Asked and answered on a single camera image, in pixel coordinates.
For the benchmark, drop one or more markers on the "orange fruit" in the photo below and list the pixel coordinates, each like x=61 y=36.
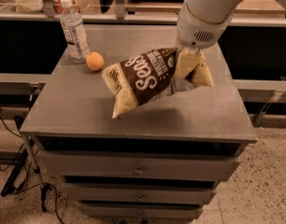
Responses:
x=95 y=61

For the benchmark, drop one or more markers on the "clear plastic water bottle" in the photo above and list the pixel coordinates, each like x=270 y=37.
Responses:
x=74 y=32

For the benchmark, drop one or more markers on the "bottom grey drawer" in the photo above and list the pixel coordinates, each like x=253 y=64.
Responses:
x=138 y=211

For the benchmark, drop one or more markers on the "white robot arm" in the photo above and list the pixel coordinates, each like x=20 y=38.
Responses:
x=251 y=53

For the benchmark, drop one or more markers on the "brown and cream chip bag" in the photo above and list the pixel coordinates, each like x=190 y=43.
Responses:
x=150 y=76

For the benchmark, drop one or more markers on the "top grey drawer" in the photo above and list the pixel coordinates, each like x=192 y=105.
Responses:
x=119 y=165

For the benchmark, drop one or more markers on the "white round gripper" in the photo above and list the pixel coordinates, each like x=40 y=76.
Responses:
x=195 y=29

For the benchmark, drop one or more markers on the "middle grey drawer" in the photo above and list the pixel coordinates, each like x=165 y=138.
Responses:
x=137 y=194

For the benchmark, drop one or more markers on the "grey drawer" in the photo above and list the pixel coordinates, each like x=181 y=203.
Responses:
x=138 y=211
x=137 y=194
x=119 y=165

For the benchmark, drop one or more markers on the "grey drawer cabinet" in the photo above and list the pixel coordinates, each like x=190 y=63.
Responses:
x=74 y=113

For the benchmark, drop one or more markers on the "grey tripod stand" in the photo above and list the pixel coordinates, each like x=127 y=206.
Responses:
x=27 y=141

